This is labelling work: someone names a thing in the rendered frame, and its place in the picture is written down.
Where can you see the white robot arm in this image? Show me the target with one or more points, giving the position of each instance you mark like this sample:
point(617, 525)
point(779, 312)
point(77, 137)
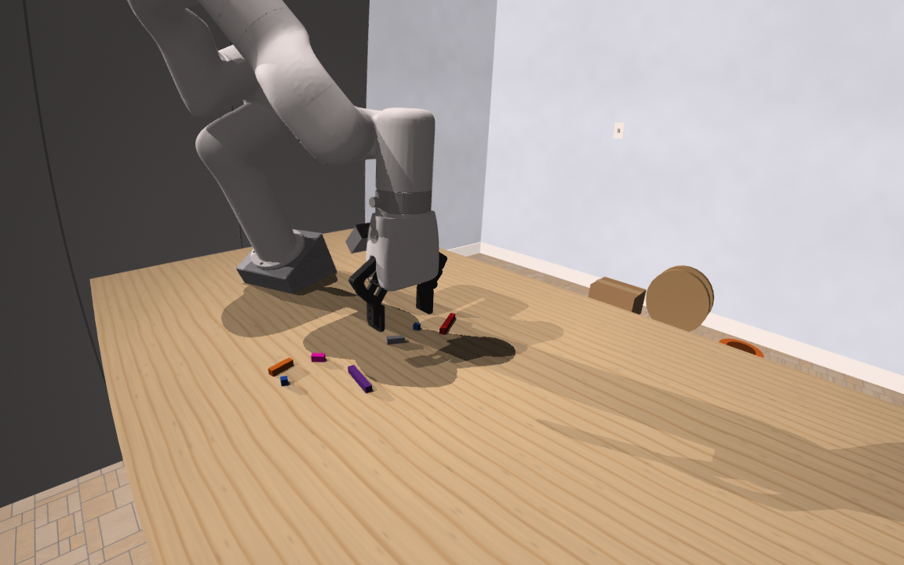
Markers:
point(278, 69)

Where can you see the red rod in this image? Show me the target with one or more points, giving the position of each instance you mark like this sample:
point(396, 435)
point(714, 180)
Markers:
point(446, 325)

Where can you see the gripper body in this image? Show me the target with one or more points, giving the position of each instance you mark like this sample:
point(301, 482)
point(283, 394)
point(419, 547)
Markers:
point(406, 248)

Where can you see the orange rectangular bar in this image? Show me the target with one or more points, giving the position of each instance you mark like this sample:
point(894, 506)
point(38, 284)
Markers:
point(280, 367)

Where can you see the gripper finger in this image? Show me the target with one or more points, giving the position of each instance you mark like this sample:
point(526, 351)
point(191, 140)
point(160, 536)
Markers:
point(374, 309)
point(425, 290)

